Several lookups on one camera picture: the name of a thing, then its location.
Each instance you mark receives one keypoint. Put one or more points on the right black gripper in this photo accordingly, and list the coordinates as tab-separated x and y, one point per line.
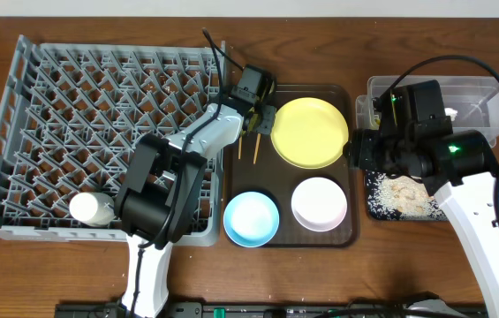
363	142

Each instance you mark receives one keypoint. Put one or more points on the pink white bowl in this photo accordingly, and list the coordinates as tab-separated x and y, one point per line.
319	204

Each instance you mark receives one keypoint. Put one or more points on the white napkin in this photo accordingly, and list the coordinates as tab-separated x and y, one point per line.
451	113

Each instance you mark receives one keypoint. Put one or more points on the light blue bowl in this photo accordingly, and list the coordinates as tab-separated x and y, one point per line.
251	219

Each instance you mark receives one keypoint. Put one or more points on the white cup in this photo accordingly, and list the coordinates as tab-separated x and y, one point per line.
92	209

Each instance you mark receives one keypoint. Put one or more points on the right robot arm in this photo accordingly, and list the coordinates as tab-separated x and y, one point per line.
459	170

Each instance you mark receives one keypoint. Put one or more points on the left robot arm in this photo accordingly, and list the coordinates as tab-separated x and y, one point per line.
156	202

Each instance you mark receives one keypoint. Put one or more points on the black food waste tray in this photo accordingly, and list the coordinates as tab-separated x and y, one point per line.
372	203

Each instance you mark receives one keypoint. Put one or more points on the clear plastic waste bin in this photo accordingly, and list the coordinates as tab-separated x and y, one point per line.
475	98

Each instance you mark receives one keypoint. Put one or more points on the yellow round plate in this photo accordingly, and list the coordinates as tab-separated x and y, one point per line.
309	133

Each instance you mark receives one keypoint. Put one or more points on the spilled rice food scraps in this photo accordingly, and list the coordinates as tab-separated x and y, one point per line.
401	199

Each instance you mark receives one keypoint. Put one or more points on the dark brown serving tray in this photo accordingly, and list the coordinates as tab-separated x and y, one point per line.
277	179

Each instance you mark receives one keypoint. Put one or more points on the grey plastic dish rack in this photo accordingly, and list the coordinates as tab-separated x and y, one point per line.
70	117

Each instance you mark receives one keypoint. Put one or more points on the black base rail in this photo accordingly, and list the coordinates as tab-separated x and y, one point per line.
364	308

